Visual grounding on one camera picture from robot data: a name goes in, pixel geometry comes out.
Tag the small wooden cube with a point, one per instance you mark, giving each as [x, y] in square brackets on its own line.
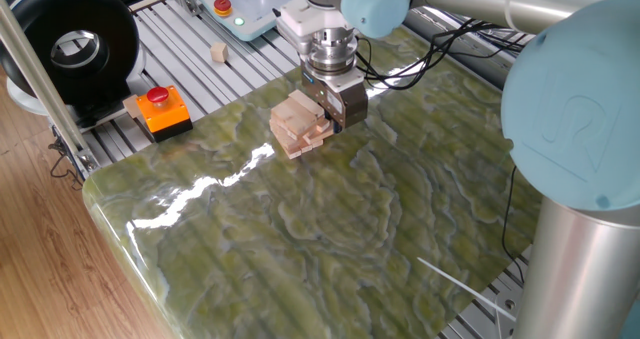
[219, 53]

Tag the green marble pattern mat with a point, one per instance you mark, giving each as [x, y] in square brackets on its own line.
[300, 239]

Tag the orange emergency stop box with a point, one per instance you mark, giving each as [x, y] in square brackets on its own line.
[165, 114]

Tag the white vented wrist housing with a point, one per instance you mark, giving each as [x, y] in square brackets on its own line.
[305, 24]

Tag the white zip tie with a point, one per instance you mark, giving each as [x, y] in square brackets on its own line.
[465, 289]

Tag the white teach pendant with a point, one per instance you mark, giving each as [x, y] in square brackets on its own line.
[250, 9]

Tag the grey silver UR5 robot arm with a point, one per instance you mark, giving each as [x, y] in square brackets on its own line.
[575, 104]

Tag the aluminium table rail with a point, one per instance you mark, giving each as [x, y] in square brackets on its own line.
[480, 64]

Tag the silver Schunk gripper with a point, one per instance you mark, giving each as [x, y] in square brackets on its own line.
[345, 104]

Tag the silver force torque sensor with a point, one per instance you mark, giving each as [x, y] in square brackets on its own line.
[332, 49]

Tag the white adapter plate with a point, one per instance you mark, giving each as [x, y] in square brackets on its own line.
[340, 81]

